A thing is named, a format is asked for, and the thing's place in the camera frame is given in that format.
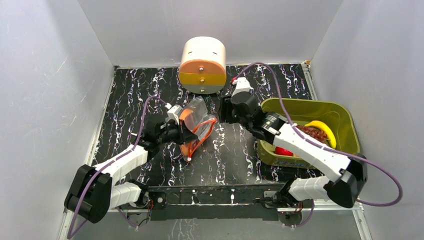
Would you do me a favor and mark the clear zip top bag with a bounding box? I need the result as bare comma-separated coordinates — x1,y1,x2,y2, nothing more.
183,96,218,163

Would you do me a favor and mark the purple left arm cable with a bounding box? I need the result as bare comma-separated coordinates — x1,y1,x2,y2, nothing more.
66,96,171,240

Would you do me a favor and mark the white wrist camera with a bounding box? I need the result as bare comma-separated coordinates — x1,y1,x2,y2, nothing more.
165,103,183,125
231,77,253,97

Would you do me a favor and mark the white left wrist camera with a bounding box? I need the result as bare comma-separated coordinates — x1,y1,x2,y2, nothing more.
165,103,183,125

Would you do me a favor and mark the round pastel drawer cabinet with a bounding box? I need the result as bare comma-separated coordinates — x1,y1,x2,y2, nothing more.
178,36,227,95

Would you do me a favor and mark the purple toy grape bunch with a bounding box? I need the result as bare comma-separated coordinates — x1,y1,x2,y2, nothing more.
296,125,328,144

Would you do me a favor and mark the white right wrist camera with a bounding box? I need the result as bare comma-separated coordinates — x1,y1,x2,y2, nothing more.
231,77,253,97

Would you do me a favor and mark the yellow toy banana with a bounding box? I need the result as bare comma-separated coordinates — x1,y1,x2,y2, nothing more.
304,120,337,149

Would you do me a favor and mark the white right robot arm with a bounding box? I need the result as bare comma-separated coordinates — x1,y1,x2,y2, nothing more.
218,91,367,208

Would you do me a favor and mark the olive green plastic basket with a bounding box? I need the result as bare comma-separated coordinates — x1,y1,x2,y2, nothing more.
257,98,361,169

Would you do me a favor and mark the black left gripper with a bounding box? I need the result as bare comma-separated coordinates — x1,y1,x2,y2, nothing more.
157,119,198,146

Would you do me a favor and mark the red toy apple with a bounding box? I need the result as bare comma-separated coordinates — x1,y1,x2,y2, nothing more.
274,147,294,157

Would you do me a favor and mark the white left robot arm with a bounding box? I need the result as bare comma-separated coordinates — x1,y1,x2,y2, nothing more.
64,120,199,224

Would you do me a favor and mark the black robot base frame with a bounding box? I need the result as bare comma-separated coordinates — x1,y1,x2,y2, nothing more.
125,180,304,223

